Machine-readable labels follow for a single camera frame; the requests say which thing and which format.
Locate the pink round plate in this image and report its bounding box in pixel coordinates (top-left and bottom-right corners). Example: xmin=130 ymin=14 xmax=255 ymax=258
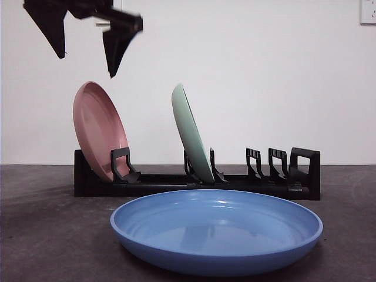
xmin=72 ymin=81 xmax=130 ymax=182

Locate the green round plate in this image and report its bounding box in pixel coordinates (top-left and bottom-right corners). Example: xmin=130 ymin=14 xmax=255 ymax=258
xmin=171 ymin=83 xmax=216 ymax=184

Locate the blue round plate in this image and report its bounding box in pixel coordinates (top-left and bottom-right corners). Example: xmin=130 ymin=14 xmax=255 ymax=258
xmin=110 ymin=189 xmax=324 ymax=278

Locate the black plastic plate rack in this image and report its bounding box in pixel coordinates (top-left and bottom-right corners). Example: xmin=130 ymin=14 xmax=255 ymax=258
xmin=74 ymin=146 xmax=321 ymax=202

